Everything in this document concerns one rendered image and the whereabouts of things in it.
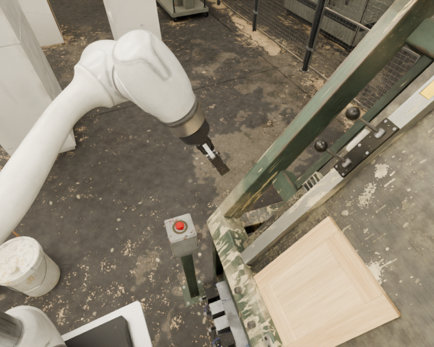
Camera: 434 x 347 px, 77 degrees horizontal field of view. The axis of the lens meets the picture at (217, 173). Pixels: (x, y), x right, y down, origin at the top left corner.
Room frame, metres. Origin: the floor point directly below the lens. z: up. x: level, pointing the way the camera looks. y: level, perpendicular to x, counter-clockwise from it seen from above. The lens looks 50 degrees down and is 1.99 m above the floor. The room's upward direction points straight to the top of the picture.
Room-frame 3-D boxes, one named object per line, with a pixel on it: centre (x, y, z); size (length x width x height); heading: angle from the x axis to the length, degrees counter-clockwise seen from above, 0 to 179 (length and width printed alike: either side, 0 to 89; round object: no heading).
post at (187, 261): (0.59, 0.16, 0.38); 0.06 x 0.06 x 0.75; 19
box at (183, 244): (0.59, 0.16, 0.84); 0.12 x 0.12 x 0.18; 19
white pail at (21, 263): (0.69, 1.26, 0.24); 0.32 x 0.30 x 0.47; 25
